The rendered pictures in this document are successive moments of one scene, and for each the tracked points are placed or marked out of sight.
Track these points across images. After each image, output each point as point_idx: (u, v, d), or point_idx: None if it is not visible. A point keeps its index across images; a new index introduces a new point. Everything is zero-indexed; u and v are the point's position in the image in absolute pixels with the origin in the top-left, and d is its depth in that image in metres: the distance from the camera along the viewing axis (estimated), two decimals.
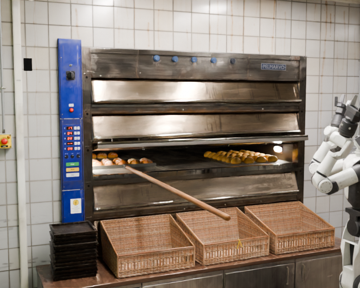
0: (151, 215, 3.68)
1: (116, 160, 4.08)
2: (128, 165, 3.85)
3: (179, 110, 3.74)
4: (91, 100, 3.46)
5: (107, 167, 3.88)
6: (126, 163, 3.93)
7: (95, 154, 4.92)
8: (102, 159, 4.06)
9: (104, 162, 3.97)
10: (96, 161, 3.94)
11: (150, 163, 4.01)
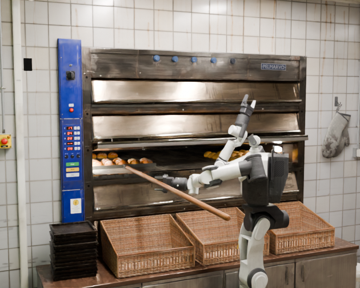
0: (151, 215, 3.68)
1: (116, 160, 4.08)
2: (128, 165, 3.85)
3: (179, 110, 3.74)
4: (91, 100, 3.46)
5: (107, 167, 3.88)
6: (126, 163, 3.93)
7: (95, 154, 4.92)
8: (102, 159, 4.06)
9: (104, 162, 3.97)
10: (96, 161, 3.95)
11: (150, 163, 4.01)
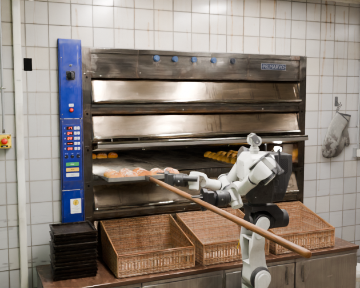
0: (151, 215, 3.68)
1: (137, 170, 3.52)
2: (152, 176, 3.29)
3: (179, 110, 3.74)
4: (91, 100, 3.46)
5: (128, 178, 3.32)
6: None
7: (95, 154, 4.92)
8: (120, 170, 3.50)
9: (124, 173, 3.41)
10: (115, 171, 3.39)
11: (176, 174, 3.46)
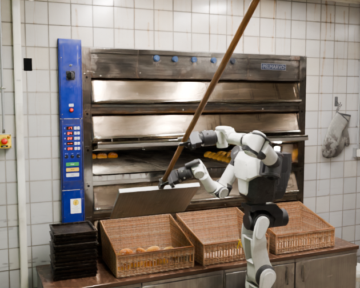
0: (151, 215, 3.69)
1: (150, 263, 3.28)
2: None
3: (179, 110, 3.74)
4: (91, 100, 3.46)
5: (140, 188, 3.08)
6: None
7: (95, 154, 4.92)
8: None
9: None
10: (119, 260, 3.30)
11: (191, 183, 3.22)
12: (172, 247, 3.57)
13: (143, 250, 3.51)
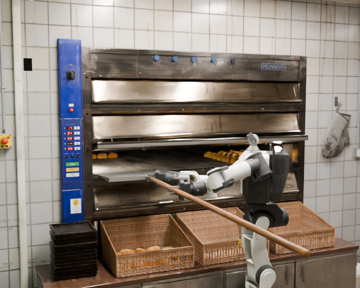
0: (151, 215, 3.69)
1: (150, 263, 3.28)
2: (152, 176, 3.29)
3: (179, 110, 3.74)
4: (91, 100, 3.46)
5: (128, 178, 3.32)
6: None
7: (95, 154, 4.92)
8: None
9: None
10: (119, 260, 3.30)
11: None
12: (171, 246, 3.59)
13: (141, 250, 3.51)
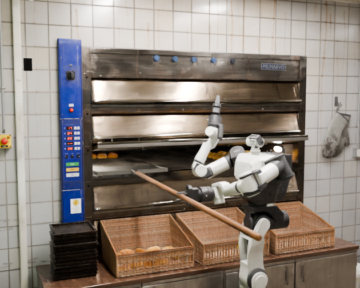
0: (151, 215, 3.69)
1: (150, 263, 3.28)
2: (138, 171, 3.55)
3: (179, 110, 3.74)
4: (91, 100, 3.46)
5: (115, 172, 3.58)
6: None
7: (95, 154, 4.92)
8: None
9: None
10: (119, 260, 3.30)
11: (160, 168, 3.72)
12: (171, 246, 3.59)
13: (141, 250, 3.51)
